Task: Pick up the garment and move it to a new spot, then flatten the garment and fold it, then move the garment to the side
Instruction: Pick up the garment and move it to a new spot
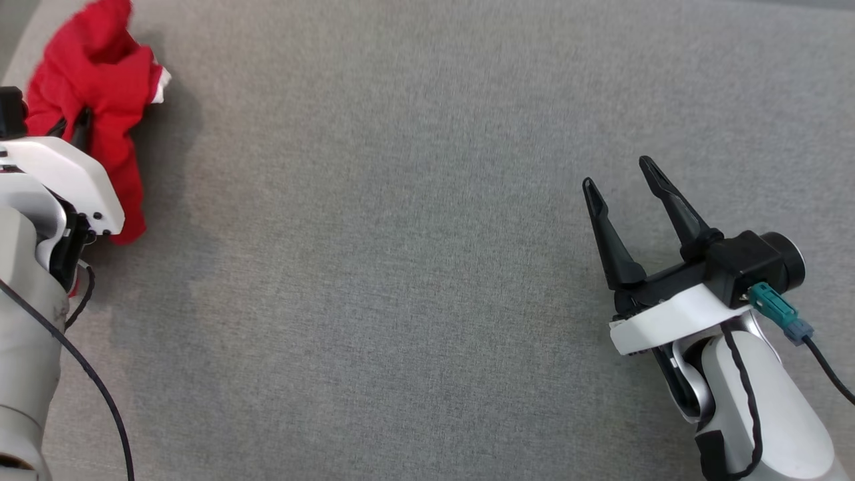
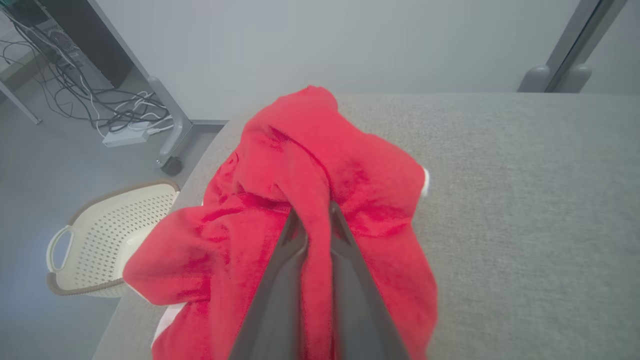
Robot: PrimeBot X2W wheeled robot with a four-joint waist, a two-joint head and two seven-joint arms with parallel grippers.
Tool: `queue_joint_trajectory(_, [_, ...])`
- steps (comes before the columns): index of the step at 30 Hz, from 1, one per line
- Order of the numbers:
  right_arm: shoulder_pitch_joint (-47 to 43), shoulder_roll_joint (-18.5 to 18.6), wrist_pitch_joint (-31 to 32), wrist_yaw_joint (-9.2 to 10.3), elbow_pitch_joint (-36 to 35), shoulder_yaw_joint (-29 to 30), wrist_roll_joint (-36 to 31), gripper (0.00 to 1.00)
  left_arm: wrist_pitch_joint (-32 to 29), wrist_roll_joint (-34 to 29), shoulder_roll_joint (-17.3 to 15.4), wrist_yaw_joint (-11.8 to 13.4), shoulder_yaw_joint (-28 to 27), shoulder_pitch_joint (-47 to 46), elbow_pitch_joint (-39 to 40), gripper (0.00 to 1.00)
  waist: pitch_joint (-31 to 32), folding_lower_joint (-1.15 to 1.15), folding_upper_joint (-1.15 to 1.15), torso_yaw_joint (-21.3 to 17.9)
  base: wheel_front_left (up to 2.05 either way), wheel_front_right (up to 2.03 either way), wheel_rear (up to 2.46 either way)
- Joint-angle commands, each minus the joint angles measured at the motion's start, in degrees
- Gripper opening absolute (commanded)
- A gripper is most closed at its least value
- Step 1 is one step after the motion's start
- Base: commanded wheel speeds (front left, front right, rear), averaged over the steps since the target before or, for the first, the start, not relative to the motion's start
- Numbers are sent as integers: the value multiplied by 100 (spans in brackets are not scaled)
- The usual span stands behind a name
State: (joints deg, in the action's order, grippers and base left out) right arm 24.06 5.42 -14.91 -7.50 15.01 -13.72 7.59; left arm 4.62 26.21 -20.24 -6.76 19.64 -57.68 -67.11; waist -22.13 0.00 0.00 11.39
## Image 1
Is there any thin black left gripper cable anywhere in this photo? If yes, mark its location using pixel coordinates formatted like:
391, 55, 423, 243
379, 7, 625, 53
65, 263, 96, 329

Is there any red basketball jersey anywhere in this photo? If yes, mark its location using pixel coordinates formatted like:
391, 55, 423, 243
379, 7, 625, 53
25, 0, 172, 246

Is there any teal right cable connector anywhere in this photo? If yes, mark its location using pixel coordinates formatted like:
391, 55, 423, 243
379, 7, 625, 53
748, 282, 814, 345

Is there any thick black camera cable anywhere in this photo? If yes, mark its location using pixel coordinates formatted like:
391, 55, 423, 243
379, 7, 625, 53
0, 277, 136, 481
802, 334, 855, 406

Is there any thick black right camera cable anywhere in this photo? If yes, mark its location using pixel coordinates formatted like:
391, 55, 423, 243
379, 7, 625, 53
802, 334, 855, 406

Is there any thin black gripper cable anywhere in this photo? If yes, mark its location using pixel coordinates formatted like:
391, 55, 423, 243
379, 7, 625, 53
720, 324, 763, 479
65, 263, 96, 329

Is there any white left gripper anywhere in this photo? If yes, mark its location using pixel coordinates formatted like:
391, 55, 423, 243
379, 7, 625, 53
0, 107, 126, 293

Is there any thick black left camera cable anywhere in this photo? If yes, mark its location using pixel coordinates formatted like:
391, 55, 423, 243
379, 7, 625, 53
0, 277, 136, 481

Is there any thin black right gripper cable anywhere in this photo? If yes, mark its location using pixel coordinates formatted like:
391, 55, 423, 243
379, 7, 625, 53
720, 324, 763, 479

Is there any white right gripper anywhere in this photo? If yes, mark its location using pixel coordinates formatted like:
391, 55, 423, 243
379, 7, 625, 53
582, 155, 752, 425

